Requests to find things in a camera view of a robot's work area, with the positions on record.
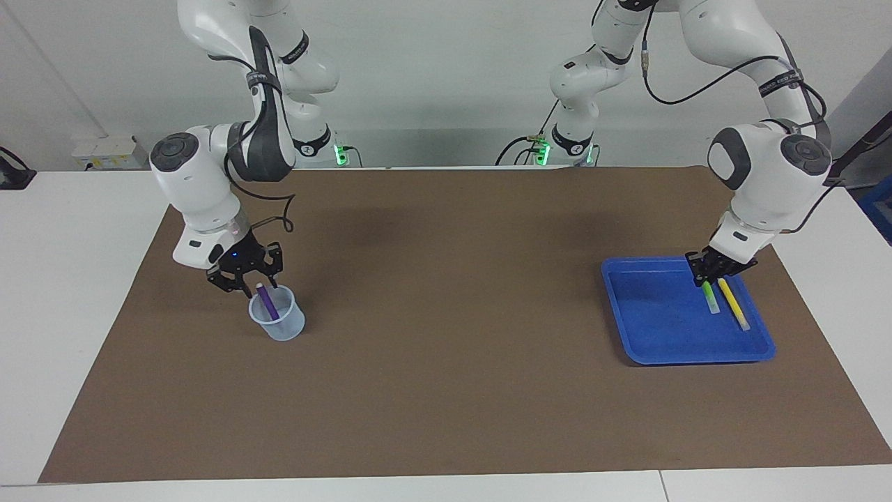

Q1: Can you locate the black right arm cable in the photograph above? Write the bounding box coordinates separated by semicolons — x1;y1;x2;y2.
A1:
209;52;295;234

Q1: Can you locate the blue plastic tray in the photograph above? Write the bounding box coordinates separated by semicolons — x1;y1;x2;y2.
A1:
601;256;776;366

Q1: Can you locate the black base cable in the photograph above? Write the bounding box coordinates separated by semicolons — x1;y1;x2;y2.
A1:
495;105;562;167

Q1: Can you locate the yellow pen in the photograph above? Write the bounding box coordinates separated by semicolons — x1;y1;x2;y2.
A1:
716;277;752;333

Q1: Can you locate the brown table mat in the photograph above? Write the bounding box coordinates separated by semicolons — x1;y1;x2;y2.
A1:
38;167;892;483

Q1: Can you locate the blue storage box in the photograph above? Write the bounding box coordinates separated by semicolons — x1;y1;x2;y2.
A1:
859;174;892;246

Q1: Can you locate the black stand leg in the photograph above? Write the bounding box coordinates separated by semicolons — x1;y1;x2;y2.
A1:
826;112;892;188

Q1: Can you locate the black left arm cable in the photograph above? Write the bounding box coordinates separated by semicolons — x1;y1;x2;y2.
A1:
638;0;837;210

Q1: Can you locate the white power strip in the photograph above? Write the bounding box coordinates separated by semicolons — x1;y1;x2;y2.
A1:
72;136;151;170

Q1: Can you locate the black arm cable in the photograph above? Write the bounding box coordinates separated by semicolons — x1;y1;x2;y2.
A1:
638;0;837;210
209;52;295;234

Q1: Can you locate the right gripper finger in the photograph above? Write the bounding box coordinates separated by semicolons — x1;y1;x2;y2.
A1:
206;272;253;300
261;241;285;289

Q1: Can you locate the purple pen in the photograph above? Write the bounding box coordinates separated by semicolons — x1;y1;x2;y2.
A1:
254;282;281;322

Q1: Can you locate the black clamp base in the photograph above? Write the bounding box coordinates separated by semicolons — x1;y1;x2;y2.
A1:
0;146;37;190

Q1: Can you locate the clear plastic cup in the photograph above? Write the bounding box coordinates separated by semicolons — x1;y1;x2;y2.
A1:
248;284;305;342

